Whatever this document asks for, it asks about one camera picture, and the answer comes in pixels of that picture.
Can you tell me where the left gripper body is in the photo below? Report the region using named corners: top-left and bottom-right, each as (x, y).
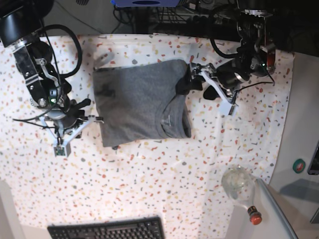
top-left (189, 62), bottom-right (249, 100)

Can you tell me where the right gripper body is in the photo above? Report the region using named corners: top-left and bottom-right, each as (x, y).
top-left (53, 99), bottom-right (91, 138)

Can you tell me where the grey t-shirt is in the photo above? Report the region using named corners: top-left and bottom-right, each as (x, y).
top-left (93, 59), bottom-right (191, 147)

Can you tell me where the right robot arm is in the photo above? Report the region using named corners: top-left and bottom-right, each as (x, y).
top-left (0, 0), bottom-right (91, 139)

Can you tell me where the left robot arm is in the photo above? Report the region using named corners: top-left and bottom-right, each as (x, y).
top-left (175, 0), bottom-right (276, 104)

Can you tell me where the clear bottle with orange cap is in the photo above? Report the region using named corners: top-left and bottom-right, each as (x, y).
top-left (221, 165), bottom-right (262, 225)

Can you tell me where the green tape roll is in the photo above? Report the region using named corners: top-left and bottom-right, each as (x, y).
top-left (293, 159), bottom-right (306, 174)

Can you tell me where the blue box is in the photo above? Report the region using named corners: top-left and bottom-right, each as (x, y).
top-left (111, 0), bottom-right (189, 7)

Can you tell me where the smartphone at right edge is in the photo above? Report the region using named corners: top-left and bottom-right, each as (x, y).
top-left (307, 143), bottom-right (319, 175)

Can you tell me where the black keyboard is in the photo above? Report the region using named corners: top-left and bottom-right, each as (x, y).
top-left (47, 217), bottom-right (165, 239)

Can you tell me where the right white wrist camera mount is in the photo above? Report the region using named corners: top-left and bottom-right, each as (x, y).
top-left (39, 115), bottom-right (104, 157)

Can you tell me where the grey metal rail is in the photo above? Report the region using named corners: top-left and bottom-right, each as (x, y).
top-left (256, 179), bottom-right (298, 239)

